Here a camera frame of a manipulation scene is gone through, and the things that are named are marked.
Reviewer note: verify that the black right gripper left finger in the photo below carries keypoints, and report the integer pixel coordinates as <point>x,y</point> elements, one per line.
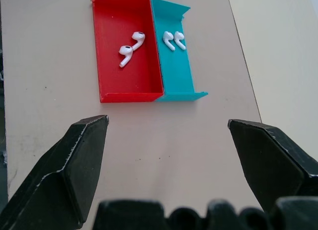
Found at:
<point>62,175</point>

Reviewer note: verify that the teal plastic tray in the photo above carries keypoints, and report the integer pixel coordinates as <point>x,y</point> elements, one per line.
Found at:
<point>176,73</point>

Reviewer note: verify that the red plastic tray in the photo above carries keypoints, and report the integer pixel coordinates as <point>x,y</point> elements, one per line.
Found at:
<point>124,73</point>

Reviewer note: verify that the white earbud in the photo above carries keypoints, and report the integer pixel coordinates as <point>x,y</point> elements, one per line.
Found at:
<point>125,54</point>
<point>138,39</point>
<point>179,39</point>
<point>168,39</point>

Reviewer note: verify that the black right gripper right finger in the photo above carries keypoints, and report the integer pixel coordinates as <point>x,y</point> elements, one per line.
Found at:
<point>268,163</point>

